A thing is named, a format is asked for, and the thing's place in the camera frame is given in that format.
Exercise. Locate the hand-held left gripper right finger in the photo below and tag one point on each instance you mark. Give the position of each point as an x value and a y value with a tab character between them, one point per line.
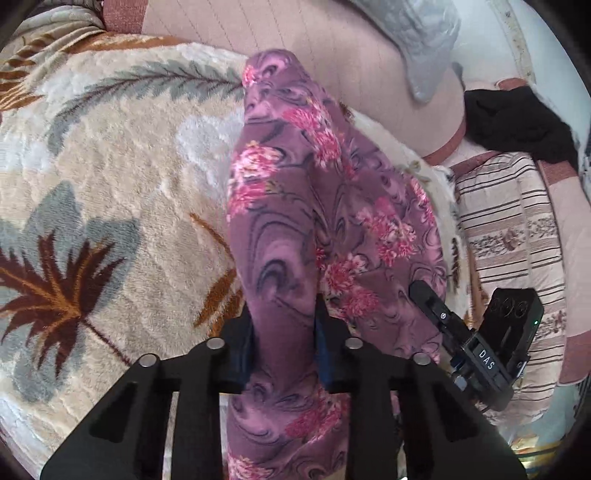
323	355

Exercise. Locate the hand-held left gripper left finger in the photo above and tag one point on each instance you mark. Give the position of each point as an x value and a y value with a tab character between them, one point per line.
242	355

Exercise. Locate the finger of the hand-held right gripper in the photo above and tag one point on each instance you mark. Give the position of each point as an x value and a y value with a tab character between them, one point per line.
436	309

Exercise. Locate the purple floral garment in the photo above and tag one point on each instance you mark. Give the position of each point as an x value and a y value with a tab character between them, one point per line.
277	230

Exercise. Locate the striped floral pillow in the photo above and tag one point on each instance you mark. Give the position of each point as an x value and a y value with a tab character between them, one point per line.
508	230

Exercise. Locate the pink bordered quilt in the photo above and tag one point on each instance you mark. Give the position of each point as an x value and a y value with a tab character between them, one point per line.
572	258

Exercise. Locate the black cloth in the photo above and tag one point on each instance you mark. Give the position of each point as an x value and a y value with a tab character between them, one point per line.
512	120

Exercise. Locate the pink quilted bed sheet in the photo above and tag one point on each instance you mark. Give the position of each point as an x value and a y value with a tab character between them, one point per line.
369	115

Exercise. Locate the cream leaf-print plush blanket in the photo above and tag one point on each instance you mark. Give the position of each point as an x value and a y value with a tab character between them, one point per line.
115	184

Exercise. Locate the grey quilted blanket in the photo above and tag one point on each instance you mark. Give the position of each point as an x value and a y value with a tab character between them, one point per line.
415	46

